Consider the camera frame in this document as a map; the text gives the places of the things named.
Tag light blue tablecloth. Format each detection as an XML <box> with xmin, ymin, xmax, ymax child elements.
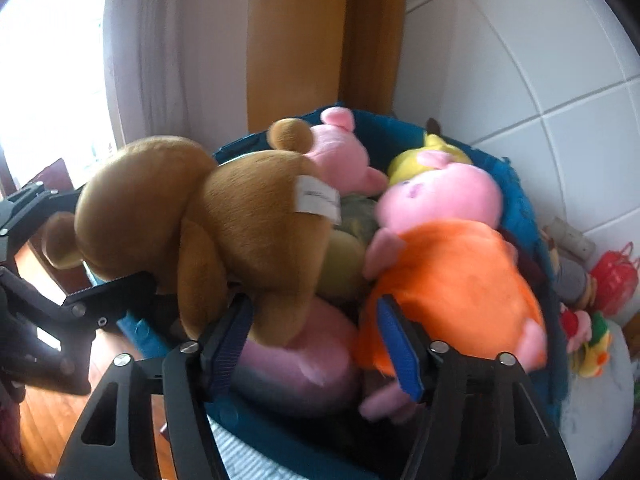
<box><xmin>205</xmin><ymin>320</ymin><xmax>633</xmax><ymax>480</ymax></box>

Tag white curtain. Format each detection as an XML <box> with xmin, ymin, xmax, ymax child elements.
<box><xmin>100</xmin><ymin>0</ymin><xmax>251</xmax><ymax>161</ymax></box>

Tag blue plastic storage box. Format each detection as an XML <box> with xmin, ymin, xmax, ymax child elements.
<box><xmin>85</xmin><ymin>107</ymin><xmax>573</xmax><ymax>480</ymax></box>

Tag plain pink plush toy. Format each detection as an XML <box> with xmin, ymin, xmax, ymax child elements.
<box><xmin>235</xmin><ymin>297</ymin><xmax>363</xmax><ymax>418</ymax></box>

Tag pink pig plush orange dress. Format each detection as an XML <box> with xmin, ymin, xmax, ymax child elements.
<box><xmin>350</xmin><ymin>162</ymin><xmax>548</xmax><ymax>423</ymax></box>

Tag brown bear plush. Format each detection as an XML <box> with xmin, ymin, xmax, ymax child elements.
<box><xmin>42</xmin><ymin>118</ymin><xmax>343</xmax><ymax>347</ymax></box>

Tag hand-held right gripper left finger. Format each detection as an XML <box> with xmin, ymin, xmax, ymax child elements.
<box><xmin>55</xmin><ymin>294</ymin><xmax>254</xmax><ymax>480</ymax></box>

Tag brown capybara plush striped shirt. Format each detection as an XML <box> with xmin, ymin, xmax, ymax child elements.
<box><xmin>542</xmin><ymin>215</ymin><xmax>598</xmax><ymax>311</ymax></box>

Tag yellow plush toy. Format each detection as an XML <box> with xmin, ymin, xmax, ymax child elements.
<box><xmin>387</xmin><ymin>119</ymin><xmax>473</xmax><ymax>186</ymax></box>

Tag red toy suitcase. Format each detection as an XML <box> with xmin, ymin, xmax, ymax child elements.
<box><xmin>590</xmin><ymin>242</ymin><xmax>640</xmax><ymax>317</ymax></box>

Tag pink pig plush red dress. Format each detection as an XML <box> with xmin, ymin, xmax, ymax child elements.
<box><xmin>559</xmin><ymin>307</ymin><xmax>593</xmax><ymax>356</ymax></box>

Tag yellow duck plush orange feet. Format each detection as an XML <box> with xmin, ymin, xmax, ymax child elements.
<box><xmin>577</xmin><ymin>312</ymin><xmax>613</xmax><ymax>378</ymax></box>

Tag pink pig plush blue clothes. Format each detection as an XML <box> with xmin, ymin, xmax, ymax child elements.
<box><xmin>305</xmin><ymin>106</ymin><xmax>390</xmax><ymax>196</ymax></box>

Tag wooden frame post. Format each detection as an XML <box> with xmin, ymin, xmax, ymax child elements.
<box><xmin>247</xmin><ymin>0</ymin><xmax>408</xmax><ymax>136</ymax></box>

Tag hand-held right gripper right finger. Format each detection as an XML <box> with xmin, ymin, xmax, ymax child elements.
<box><xmin>376</xmin><ymin>294</ymin><xmax>576</xmax><ymax>480</ymax></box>

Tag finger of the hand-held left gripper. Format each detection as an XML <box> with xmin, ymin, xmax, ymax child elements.
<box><xmin>0</xmin><ymin>182</ymin><xmax>83</xmax><ymax>266</ymax></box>
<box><xmin>64</xmin><ymin>271</ymin><xmax>158</xmax><ymax>333</ymax></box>

